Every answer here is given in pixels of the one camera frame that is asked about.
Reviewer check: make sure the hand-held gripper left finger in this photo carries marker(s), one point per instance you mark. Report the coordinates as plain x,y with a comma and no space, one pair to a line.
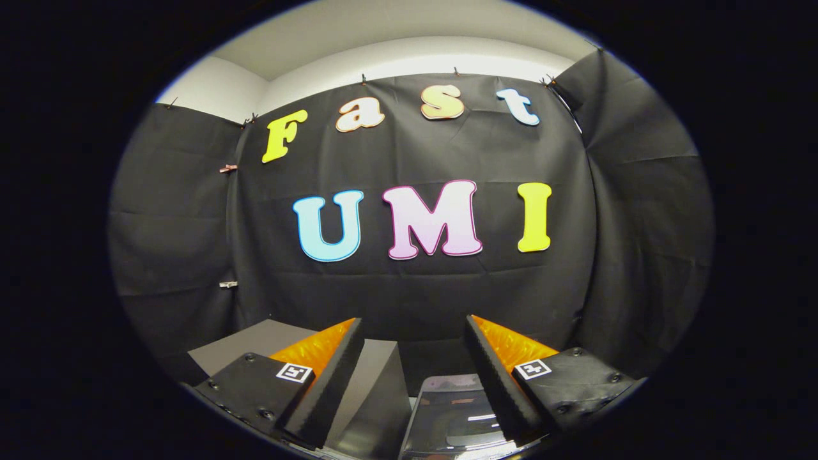
332,383

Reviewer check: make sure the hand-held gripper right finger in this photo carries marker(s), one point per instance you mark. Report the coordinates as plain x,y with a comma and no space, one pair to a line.
492,383

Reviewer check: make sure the grey washing machine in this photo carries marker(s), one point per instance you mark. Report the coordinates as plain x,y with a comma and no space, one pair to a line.
441,382

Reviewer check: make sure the dark transparent washing machine lid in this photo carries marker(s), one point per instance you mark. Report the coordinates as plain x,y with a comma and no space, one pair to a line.
447,421

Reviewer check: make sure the pink clip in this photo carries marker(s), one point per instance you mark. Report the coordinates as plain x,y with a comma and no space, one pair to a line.
228,168

